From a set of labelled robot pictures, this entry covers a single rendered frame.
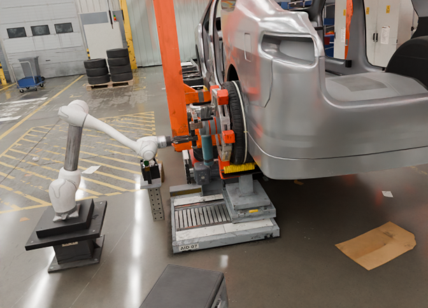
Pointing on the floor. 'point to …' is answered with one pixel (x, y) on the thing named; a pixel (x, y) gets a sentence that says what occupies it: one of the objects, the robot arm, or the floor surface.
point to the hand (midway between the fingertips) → (193, 137)
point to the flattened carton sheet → (378, 245)
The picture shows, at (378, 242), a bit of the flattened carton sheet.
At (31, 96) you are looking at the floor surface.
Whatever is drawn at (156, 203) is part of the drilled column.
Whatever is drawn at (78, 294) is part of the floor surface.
